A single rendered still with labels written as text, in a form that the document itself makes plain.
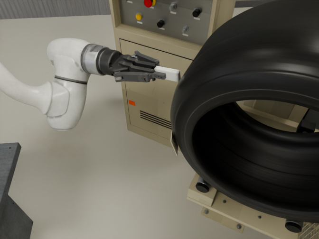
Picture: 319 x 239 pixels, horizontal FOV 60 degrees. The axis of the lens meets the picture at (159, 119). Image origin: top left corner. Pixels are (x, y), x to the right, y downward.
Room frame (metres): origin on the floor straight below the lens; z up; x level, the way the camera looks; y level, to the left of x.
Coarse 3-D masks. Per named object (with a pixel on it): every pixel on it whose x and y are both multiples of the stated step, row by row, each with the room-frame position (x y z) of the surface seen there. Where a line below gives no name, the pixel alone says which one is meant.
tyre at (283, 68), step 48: (288, 0) 0.57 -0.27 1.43; (240, 48) 0.44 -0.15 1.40; (288, 48) 0.40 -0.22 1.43; (192, 96) 0.43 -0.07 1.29; (240, 96) 0.38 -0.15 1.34; (288, 96) 0.34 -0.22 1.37; (192, 144) 0.41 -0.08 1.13; (240, 144) 0.56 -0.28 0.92; (288, 144) 0.54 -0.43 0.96; (240, 192) 0.35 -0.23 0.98; (288, 192) 0.38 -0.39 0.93
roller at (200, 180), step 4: (200, 180) 0.42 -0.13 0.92; (204, 180) 0.42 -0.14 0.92; (196, 184) 0.41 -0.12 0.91; (200, 184) 0.41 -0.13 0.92; (204, 184) 0.41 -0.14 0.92; (208, 184) 0.41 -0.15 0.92; (200, 188) 0.40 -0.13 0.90; (204, 188) 0.40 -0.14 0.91; (208, 188) 0.40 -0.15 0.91; (204, 192) 0.40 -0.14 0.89
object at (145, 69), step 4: (120, 64) 0.62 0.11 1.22; (124, 64) 0.62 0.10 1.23; (128, 64) 0.61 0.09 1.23; (132, 64) 0.62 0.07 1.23; (132, 68) 0.60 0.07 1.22; (136, 68) 0.60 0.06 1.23; (140, 68) 0.60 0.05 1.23; (144, 68) 0.59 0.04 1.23; (148, 68) 0.59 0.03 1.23; (144, 72) 0.59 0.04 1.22; (148, 72) 0.58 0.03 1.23; (152, 72) 0.58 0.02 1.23; (144, 76) 0.59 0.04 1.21; (152, 80) 0.58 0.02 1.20
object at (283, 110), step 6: (258, 102) 0.70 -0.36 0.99; (264, 102) 0.69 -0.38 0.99; (270, 102) 0.69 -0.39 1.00; (276, 102) 0.68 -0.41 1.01; (282, 102) 0.67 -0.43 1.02; (258, 108) 0.70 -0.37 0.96; (264, 108) 0.69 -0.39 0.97; (270, 108) 0.68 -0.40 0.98; (276, 108) 0.67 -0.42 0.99; (282, 108) 0.67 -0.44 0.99; (288, 108) 0.66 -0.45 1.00; (276, 114) 0.67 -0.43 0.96; (282, 114) 0.66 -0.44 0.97; (288, 114) 0.65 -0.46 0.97
